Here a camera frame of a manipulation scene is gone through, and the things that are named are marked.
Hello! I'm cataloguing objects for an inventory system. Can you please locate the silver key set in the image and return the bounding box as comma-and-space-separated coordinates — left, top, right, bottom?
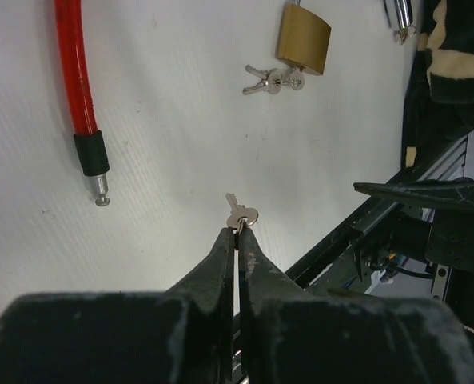
242, 65, 305, 95

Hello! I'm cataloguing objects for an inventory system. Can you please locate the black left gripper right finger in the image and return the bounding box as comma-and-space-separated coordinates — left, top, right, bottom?
236, 226, 474, 384

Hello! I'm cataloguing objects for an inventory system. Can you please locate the silver key bunch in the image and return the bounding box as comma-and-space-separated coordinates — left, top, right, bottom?
393, 25, 416, 45

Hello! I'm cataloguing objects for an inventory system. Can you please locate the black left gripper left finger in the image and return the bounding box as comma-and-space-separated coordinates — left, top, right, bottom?
0, 228, 235, 383

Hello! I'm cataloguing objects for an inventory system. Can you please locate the black floral blanket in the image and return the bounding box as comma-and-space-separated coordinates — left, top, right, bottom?
401, 1, 474, 168

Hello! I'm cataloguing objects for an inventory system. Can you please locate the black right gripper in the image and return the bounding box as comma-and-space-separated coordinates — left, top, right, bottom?
353, 178, 474, 274

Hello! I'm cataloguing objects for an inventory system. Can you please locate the red cable lock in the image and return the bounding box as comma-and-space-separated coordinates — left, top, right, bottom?
54, 0, 110, 207

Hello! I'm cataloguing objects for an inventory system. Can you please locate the brass padlock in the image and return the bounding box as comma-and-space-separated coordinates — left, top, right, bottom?
276, 2, 332, 76

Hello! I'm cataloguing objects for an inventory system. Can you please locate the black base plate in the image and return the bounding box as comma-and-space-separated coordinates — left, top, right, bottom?
232, 135, 469, 384

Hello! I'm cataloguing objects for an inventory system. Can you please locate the small silver key pair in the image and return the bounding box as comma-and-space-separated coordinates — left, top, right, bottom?
225, 193, 259, 232

